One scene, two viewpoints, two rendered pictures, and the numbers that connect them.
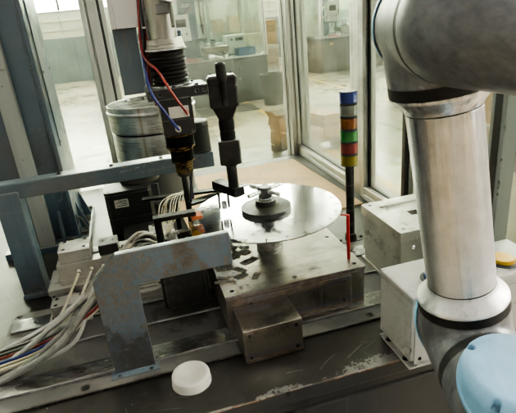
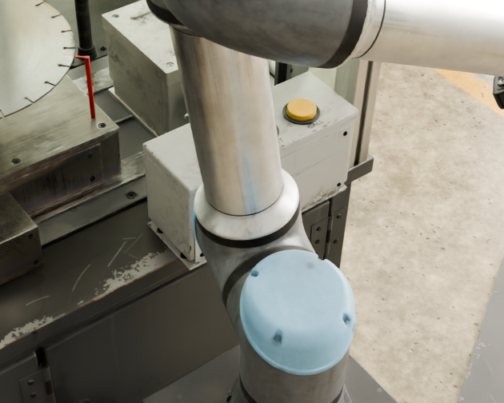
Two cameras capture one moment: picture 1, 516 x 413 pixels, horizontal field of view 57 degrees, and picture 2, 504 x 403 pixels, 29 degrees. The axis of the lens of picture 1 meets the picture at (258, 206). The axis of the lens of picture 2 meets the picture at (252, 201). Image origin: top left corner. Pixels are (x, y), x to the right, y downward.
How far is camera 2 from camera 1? 41 cm
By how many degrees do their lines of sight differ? 30
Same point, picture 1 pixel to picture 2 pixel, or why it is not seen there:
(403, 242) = (171, 84)
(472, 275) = (254, 190)
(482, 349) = (266, 274)
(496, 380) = (278, 309)
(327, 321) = (71, 215)
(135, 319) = not seen: outside the picture
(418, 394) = (203, 289)
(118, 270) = not seen: outside the picture
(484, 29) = (246, 19)
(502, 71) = (266, 53)
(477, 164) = (254, 77)
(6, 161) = not seen: outside the picture
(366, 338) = (130, 233)
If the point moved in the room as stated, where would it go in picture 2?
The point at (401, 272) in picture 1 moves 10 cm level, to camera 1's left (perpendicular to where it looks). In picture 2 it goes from (172, 146) to (98, 165)
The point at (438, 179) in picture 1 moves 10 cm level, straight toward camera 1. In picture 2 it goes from (211, 97) to (210, 170)
